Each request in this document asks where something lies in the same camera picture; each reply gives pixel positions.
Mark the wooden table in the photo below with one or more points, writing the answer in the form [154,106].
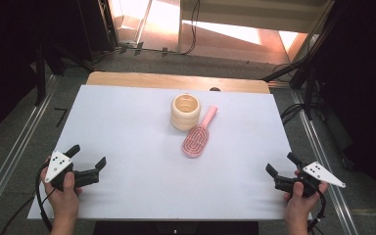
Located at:
[143,80]

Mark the beige ribbed cup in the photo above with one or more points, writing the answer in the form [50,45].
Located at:
[184,122]

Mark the black metal rack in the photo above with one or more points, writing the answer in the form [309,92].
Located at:
[106,23]

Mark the pink hairbrush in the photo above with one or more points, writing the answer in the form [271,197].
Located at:
[196,142]

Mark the person's right hand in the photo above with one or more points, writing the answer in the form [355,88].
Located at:
[298,205]

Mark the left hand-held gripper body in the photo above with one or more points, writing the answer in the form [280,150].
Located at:
[57,164]

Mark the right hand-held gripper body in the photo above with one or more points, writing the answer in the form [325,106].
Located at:
[323,173]

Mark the person's left hand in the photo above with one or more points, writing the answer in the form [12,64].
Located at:
[63,202]

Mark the aluminium floor rail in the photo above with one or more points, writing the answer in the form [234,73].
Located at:
[316,148]
[17,147]

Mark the black metal stand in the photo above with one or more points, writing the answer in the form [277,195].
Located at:
[40,75]
[309,94]

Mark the white table board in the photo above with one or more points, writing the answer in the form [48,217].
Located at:
[137,147]

